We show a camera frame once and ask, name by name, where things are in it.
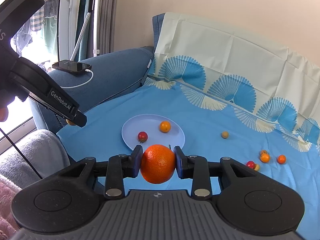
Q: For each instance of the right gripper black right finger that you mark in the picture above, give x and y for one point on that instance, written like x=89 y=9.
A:
x=245 y=199

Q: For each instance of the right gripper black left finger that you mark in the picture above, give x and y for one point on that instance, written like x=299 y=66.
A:
x=73 y=196

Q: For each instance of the small red cherry tomato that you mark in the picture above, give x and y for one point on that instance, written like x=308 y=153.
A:
x=250 y=164

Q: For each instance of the yellow-orange kumquat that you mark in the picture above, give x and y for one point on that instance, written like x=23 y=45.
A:
x=265 y=157

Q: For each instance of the red-orange tangerine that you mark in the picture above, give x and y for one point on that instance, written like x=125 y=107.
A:
x=281 y=159

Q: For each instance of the large orange with stem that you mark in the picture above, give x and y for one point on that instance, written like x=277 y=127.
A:
x=158 y=164

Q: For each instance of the large red tomato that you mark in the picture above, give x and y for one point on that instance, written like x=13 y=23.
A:
x=142 y=137

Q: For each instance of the left hand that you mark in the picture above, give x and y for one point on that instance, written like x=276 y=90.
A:
x=3 y=109

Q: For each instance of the hanging clothes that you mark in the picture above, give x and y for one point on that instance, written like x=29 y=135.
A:
x=36 y=40

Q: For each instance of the black smartphone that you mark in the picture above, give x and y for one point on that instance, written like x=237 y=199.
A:
x=71 y=67

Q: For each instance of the pink towel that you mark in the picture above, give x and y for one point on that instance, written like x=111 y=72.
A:
x=8 y=191

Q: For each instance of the blue denim sofa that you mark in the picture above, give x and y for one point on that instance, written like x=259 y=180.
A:
x=112 y=75

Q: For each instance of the blue patterned sofa cloth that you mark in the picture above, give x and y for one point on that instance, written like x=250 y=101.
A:
x=210 y=78

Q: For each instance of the light purple plate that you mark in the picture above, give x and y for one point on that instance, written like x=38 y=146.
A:
x=150 y=124

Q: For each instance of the grey curtain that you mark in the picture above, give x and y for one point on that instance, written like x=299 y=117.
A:
x=105 y=17

